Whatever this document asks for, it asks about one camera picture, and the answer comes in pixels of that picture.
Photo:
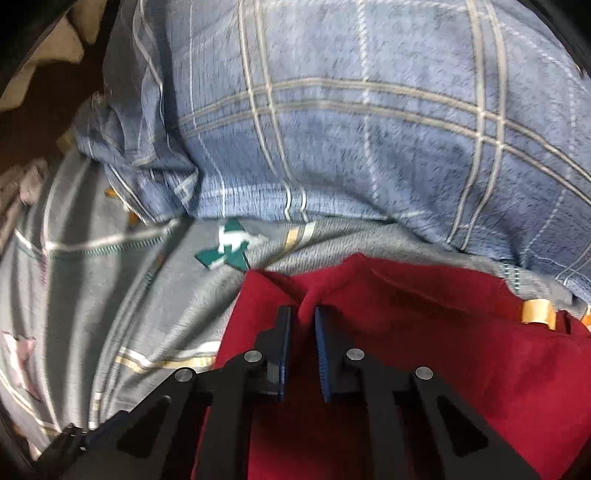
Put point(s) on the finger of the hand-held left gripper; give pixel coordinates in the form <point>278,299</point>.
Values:
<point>69,443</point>

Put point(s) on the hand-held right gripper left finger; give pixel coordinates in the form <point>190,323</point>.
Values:
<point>285,350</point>

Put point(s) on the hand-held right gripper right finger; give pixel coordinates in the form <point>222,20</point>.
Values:
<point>324,362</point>

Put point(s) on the red fleece garment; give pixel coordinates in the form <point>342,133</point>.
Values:
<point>461,360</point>

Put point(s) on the grey printed bedsheet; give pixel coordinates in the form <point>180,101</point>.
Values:
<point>115,300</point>

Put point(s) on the blue plaid quilt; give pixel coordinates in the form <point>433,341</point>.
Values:
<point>346,138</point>

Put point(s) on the grey-brown crumpled cloth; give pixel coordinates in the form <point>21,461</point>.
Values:
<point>23,189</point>

